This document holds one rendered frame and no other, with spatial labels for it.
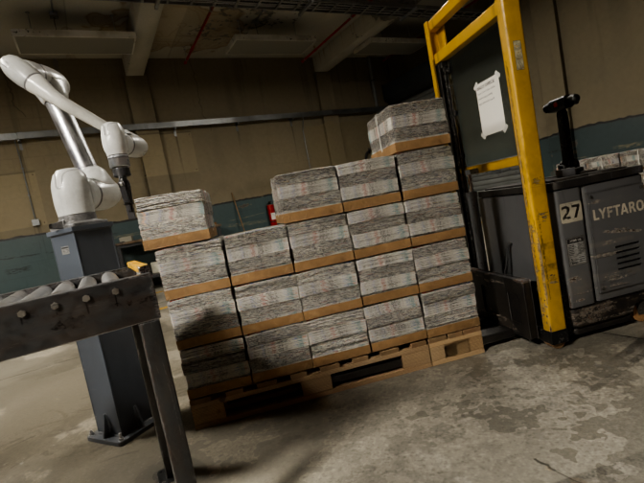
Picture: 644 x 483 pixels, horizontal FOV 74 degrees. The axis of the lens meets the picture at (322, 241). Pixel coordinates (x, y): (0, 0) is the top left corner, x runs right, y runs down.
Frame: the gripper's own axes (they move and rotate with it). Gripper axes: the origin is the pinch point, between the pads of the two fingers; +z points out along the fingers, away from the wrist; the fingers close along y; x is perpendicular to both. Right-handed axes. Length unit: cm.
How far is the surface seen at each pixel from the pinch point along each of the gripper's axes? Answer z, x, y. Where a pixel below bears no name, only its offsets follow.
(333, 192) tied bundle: 9, -93, -18
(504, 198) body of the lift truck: 30, -195, 6
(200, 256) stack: 25.9, -28.7, -18.7
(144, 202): -1.5, -10.4, -17.9
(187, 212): 5.9, -27.0, -17.7
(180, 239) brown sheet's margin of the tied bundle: 16.8, -21.9, -18.4
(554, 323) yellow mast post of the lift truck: 89, -182, -37
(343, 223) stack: 24, -95, -18
